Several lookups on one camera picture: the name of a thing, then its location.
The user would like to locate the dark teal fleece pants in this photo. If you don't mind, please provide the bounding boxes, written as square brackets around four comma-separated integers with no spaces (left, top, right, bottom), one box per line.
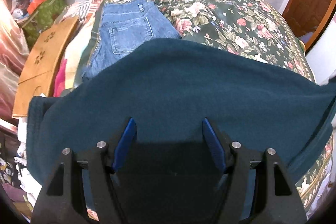
[26,37,336,222]

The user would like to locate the green patterned storage bag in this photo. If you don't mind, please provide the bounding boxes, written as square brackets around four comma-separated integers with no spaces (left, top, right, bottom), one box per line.
[19,0,67,50]

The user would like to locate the folded blue jeans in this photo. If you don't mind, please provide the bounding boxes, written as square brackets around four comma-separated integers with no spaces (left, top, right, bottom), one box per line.
[82,0,181,81]

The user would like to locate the colourful striped blanket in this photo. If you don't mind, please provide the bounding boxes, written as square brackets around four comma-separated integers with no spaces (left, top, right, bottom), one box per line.
[53,0,102,97]

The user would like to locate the pink orange curtain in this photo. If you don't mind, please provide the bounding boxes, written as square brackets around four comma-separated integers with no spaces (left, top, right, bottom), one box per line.
[0,0,29,123]

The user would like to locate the floral dark green bedspread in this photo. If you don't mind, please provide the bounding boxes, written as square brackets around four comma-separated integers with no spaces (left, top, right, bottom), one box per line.
[76,0,334,212]

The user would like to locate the brown wooden door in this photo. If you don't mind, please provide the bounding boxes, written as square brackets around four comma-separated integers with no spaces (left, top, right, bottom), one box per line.
[282,0,332,37]

